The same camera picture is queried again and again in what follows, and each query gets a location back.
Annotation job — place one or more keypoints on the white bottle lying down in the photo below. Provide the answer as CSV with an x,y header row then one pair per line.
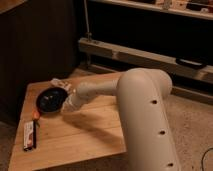
x,y
61,84

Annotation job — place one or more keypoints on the wooden low table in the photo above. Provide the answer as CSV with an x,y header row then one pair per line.
x,y
87,140

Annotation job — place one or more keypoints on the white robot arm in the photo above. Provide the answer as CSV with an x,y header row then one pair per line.
x,y
139,95

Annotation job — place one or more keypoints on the metal vertical pole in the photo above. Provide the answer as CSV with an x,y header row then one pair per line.
x,y
88,32

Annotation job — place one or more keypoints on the black ceramic bowl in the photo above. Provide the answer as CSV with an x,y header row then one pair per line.
x,y
50,100

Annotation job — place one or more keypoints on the orange handled knife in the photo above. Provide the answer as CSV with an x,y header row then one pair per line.
x,y
35,119

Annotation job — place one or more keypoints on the black handle on ledge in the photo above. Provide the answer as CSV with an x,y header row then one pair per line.
x,y
190,64

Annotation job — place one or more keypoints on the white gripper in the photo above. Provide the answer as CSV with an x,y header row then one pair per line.
x,y
72,103

